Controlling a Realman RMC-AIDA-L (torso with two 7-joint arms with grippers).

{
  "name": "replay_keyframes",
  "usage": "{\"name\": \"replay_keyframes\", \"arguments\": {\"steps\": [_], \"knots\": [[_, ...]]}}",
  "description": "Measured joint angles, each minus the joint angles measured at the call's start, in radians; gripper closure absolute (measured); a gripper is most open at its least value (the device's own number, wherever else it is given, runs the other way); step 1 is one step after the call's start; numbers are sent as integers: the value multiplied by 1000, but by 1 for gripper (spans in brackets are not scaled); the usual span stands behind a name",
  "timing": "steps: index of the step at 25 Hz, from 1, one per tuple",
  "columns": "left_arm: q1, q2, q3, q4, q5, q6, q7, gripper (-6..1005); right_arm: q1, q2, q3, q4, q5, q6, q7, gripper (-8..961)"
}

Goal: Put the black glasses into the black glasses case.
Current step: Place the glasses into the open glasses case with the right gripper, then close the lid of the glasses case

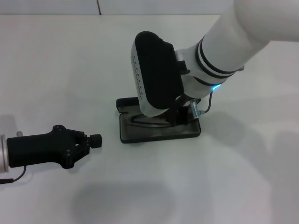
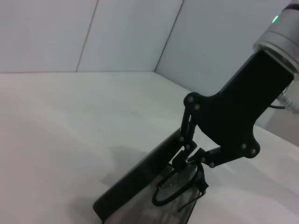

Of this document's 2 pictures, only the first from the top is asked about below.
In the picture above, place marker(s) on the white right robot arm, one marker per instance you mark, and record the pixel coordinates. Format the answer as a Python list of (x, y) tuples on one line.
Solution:
[(233, 35)]

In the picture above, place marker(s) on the black glasses case grey lining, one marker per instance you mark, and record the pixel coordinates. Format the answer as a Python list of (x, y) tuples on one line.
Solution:
[(158, 136)]

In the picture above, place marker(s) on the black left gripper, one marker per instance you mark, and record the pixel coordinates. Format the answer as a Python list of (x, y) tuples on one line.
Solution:
[(39, 149)]

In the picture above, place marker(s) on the black round-lens glasses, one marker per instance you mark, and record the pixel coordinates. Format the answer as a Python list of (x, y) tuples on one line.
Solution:
[(154, 125)]

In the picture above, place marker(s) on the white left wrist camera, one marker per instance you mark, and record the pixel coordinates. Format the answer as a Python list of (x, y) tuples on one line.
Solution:
[(158, 77)]

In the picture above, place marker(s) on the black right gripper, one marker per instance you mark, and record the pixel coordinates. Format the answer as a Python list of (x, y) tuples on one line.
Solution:
[(187, 101)]

